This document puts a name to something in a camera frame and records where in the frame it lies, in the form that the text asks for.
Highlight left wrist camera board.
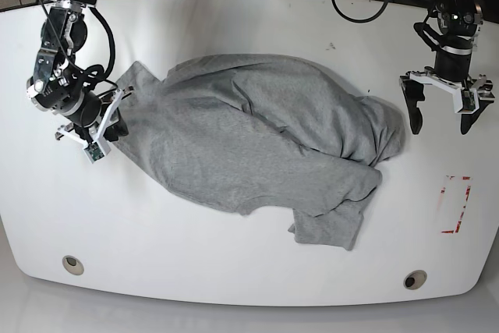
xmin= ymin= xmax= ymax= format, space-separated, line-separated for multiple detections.
xmin=462 ymin=90 xmax=476 ymax=114

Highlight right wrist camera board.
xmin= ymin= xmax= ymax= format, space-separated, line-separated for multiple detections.
xmin=83 ymin=143 xmax=104 ymax=163

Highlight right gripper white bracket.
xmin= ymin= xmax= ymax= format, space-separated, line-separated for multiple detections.
xmin=55 ymin=87 xmax=134 ymax=157

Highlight red tape marking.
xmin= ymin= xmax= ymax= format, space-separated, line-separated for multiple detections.
xmin=436 ymin=175 xmax=472 ymax=234

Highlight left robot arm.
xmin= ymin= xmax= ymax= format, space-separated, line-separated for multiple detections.
xmin=399 ymin=0 xmax=495 ymax=135

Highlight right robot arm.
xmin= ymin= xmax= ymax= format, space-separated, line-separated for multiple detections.
xmin=27 ymin=0 xmax=133 ymax=162

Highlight table grommet hole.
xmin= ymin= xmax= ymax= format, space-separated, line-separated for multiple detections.
xmin=403 ymin=270 xmax=427 ymax=290
xmin=62 ymin=256 xmax=84 ymax=276

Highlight grey T-shirt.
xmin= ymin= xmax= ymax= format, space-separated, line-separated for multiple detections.
xmin=117 ymin=55 xmax=406 ymax=250

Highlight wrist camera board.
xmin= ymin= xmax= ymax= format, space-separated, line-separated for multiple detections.
xmin=462 ymin=90 xmax=476 ymax=114
xmin=83 ymin=143 xmax=104 ymax=163

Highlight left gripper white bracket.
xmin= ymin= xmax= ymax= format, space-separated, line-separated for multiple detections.
xmin=400 ymin=50 xmax=495 ymax=135

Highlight left table grommet hole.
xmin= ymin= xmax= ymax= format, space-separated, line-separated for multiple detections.
xmin=62 ymin=256 xmax=84 ymax=276

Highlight right table grommet hole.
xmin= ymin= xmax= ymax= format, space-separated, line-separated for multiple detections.
xmin=403 ymin=270 xmax=427 ymax=290

